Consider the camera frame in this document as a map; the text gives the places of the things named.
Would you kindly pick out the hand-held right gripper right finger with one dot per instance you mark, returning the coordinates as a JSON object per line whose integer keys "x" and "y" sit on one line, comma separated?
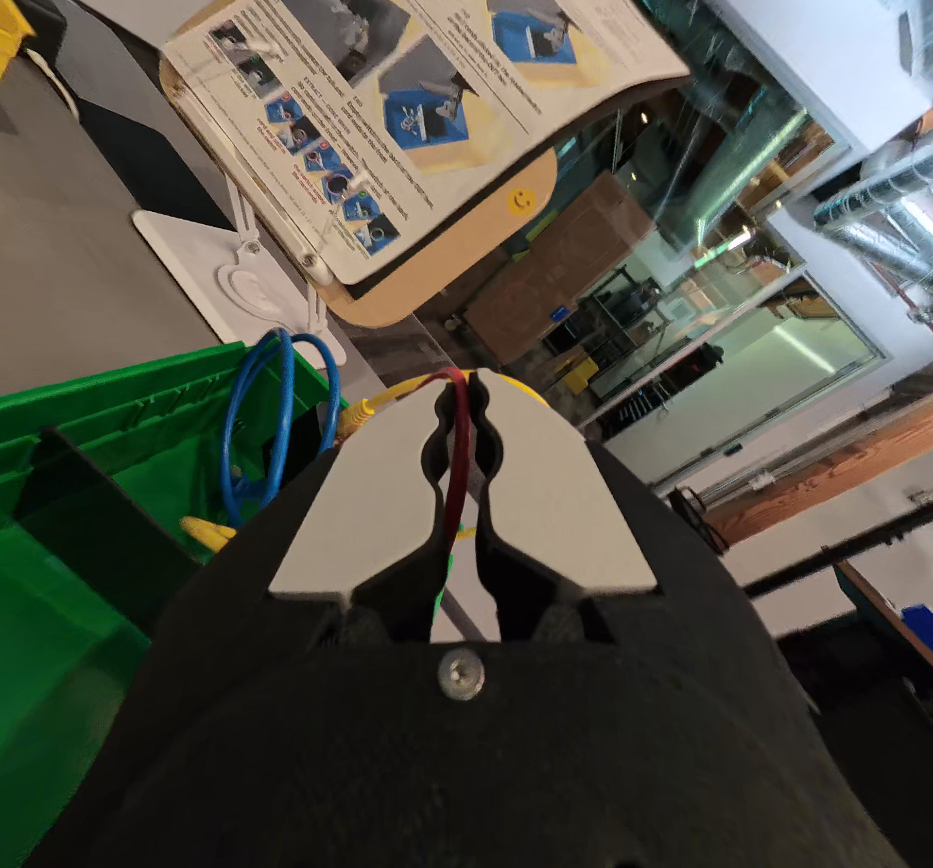
{"x": 568, "y": 511}

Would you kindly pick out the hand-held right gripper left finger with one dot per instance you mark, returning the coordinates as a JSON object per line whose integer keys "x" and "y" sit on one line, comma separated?
{"x": 357, "y": 511}

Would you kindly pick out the metal storage shelf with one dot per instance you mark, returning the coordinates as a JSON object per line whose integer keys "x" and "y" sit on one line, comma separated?
{"x": 619, "y": 314}

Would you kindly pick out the cardboard box with blue label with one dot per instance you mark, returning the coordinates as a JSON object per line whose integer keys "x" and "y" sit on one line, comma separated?
{"x": 510, "y": 314}

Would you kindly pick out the wooden ceiling beam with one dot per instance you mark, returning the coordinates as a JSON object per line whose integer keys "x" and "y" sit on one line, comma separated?
{"x": 816, "y": 474}

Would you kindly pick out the black pole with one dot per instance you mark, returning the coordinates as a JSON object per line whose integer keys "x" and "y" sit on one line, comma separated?
{"x": 838, "y": 551}

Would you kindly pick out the brown cardboard box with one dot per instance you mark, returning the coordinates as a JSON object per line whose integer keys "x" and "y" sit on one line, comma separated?
{"x": 590, "y": 227}

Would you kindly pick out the white stand base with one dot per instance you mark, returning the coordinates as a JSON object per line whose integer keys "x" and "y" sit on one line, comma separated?
{"x": 189, "y": 256}

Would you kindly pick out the yellow smiley sticker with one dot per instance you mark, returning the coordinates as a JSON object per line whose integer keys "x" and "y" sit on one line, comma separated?
{"x": 521, "y": 200}

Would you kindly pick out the wooden work table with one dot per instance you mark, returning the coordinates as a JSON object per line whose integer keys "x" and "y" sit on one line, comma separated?
{"x": 882, "y": 613}

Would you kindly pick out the green plastic bin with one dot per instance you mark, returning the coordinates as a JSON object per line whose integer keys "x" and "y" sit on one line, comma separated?
{"x": 58, "y": 664}

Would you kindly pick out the blue crate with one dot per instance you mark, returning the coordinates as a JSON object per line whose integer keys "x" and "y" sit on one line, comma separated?
{"x": 920, "y": 626}

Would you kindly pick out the printed instruction sheet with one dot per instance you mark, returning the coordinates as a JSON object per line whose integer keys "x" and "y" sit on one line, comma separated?
{"x": 437, "y": 81}

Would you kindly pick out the small black box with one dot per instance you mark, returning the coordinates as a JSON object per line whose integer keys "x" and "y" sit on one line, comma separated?
{"x": 44, "y": 15}

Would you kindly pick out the yellow plastic bin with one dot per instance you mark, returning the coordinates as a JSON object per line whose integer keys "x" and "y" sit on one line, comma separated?
{"x": 11, "y": 30}

